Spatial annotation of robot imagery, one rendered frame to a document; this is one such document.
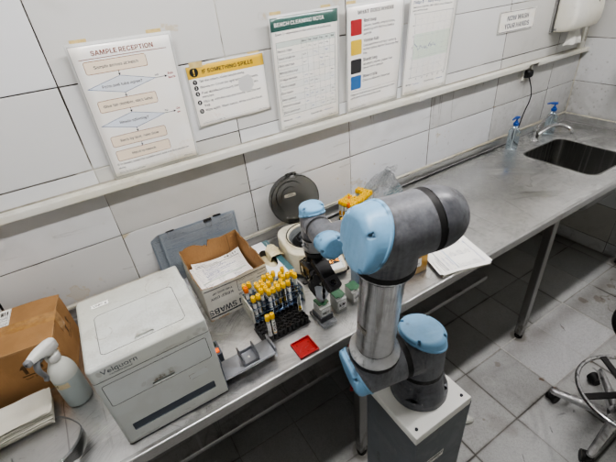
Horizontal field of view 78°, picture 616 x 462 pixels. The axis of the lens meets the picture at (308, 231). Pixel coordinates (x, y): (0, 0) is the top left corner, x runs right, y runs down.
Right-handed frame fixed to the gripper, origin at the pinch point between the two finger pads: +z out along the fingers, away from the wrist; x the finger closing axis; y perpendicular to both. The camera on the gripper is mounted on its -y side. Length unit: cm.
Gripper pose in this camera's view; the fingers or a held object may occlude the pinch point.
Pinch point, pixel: (323, 300)
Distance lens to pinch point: 128.0
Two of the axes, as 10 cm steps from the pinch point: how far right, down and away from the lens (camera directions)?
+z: 0.9, 8.3, 5.5
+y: -5.3, -4.3, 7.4
